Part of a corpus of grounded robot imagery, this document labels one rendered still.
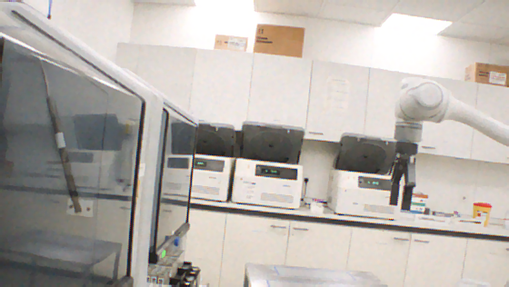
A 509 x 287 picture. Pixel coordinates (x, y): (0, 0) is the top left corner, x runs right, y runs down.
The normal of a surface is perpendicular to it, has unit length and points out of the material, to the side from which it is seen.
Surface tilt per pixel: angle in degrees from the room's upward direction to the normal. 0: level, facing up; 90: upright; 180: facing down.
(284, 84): 90
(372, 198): 90
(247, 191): 90
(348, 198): 90
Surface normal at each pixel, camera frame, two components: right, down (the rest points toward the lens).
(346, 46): -0.04, 0.05
